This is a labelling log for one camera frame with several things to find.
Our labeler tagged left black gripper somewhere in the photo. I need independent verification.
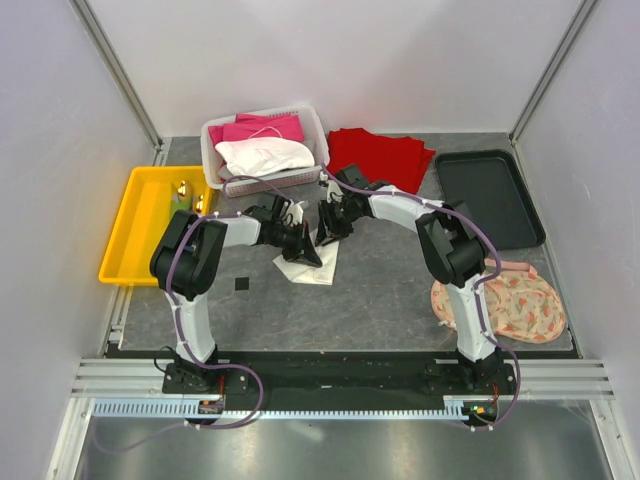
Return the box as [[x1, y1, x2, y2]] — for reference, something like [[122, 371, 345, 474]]
[[269, 221, 321, 269]]

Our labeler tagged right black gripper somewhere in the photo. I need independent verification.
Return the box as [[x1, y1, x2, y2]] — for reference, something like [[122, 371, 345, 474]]
[[315, 198, 358, 246]]

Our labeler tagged white paper napkin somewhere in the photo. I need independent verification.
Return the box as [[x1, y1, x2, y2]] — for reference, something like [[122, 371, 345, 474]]
[[273, 241, 340, 286]]

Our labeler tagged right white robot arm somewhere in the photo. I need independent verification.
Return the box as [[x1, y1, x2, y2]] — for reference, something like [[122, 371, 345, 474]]
[[316, 165, 500, 394]]

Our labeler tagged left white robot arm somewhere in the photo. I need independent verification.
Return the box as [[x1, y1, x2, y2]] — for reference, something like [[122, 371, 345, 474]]
[[150, 192, 323, 393]]

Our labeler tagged small black square marker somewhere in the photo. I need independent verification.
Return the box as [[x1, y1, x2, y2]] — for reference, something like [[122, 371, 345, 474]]
[[235, 277, 250, 291]]

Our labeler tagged red folded cloth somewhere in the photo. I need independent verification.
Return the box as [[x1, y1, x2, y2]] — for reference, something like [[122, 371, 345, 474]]
[[327, 128, 436, 194]]

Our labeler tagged white cloth in basket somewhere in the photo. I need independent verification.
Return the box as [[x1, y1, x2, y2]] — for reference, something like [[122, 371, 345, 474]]
[[215, 137, 315, 177]]

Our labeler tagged white plastic basket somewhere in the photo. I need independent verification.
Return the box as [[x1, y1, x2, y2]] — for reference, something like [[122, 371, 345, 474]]
[[201, 105, 330, 196]]

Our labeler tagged pink cloth in basket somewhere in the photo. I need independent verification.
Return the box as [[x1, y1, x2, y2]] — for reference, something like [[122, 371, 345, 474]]
[[206, 113, 305, 145]]

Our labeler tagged yellow plastic tray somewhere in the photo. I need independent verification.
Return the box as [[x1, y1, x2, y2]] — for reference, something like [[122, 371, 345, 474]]
[[98, 166, 214, 287]]

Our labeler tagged black plastic tray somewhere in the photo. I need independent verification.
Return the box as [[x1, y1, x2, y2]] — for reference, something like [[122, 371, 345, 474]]
[[435, 149, 546, 250]]

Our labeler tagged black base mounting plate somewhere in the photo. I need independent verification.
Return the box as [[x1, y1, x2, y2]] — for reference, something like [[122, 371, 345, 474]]
[[162, 351, 517, 412]]

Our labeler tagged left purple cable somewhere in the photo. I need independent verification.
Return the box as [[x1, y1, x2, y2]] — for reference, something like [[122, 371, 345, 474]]
[[89, 174, 291, 454]]

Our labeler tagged purple cable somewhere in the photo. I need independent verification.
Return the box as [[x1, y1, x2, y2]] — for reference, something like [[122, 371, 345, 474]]
[[89, 174, 291, 454], [317, 169, 521, 432]]

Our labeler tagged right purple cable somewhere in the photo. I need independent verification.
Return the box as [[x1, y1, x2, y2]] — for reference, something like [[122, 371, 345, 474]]
[[317, 169, 521, 432]]

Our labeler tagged grey slotted cable duct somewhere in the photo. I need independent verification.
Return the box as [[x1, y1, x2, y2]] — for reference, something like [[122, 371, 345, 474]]
[[93, 395, 468, 421]]

